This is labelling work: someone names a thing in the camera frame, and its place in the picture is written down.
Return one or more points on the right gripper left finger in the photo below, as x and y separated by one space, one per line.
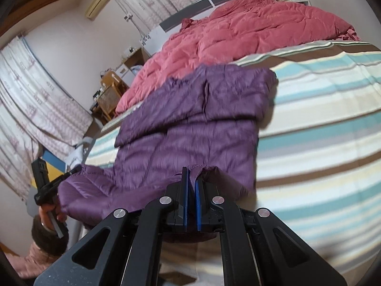
125 248

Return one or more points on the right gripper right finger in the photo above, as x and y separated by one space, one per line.
257 248

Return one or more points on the purple down jacket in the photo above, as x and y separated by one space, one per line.
206 122

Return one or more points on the patterned curtain at side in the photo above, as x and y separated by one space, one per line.
36 113

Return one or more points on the striped bed sheet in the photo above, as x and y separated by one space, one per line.
318 155

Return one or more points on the wooden wicker chair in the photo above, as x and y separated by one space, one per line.
113 89

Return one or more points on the wooden desk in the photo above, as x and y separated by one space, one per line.
134 61

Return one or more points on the white bedside cabinet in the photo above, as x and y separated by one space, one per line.
125 74

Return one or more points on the red pink quilt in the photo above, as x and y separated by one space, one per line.
234 30

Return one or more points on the wall power socket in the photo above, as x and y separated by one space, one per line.
128 17

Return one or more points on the beige wall air conditioner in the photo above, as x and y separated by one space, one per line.
95 8

